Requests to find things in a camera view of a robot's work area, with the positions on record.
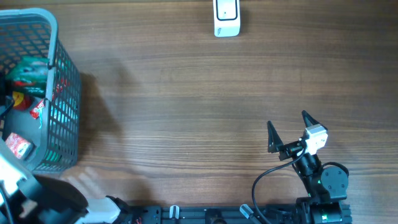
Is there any grey plastic shopping basket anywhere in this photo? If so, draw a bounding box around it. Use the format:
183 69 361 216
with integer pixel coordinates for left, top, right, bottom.
1 8 82 173

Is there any white barcode scanner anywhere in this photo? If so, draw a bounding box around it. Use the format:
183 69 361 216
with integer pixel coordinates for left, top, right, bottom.
213 0 241 38

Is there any green 3M gloves packet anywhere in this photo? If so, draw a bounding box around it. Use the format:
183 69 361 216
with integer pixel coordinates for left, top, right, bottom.
6 56 49 98

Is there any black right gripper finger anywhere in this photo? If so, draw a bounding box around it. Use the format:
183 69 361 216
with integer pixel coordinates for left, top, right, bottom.
267 121 284 153
302 110 327 130

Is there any red small sachet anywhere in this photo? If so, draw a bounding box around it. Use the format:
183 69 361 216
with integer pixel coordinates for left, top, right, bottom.
30 99 45 119

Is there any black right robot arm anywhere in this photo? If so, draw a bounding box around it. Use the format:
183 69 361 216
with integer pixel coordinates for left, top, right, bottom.
262 110 352 223

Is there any sriracha sauce bottle green cap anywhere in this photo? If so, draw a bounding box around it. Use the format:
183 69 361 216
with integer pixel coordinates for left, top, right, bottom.
12 91 32 111

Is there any red snack pack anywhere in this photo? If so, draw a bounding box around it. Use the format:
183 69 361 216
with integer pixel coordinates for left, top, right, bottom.
5 133 34 159

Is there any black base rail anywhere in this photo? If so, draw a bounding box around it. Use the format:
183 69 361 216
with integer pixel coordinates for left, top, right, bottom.
124 203 353 224

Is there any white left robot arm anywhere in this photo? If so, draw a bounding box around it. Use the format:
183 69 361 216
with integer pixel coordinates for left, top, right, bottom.
1 141 125 224

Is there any black camera cable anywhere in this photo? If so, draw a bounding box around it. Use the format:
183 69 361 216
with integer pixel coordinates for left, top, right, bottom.
251 148 307 224

